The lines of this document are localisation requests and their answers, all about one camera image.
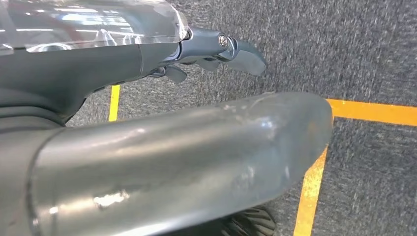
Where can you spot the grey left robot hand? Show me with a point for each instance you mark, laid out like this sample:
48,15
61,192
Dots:
163,163

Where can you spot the yellow floor tape square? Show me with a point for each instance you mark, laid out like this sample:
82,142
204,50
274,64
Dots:
374,112

